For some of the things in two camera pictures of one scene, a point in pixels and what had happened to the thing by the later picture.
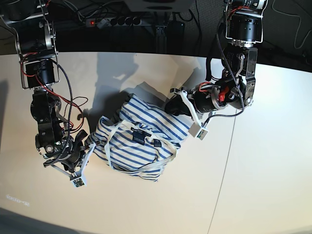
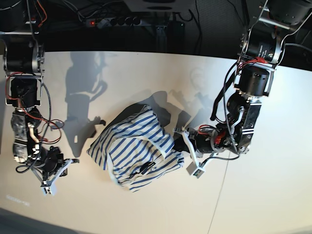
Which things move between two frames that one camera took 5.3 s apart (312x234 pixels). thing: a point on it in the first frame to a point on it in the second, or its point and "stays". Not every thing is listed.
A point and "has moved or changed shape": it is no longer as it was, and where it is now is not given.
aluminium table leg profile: (161, 39) stays
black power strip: (103, 23) stays
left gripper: (204, 97) to (206, 140)
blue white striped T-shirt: (140, 139) has moved or changed shape
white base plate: (161, 6) stays
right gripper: (74, 156) to (49, 164)
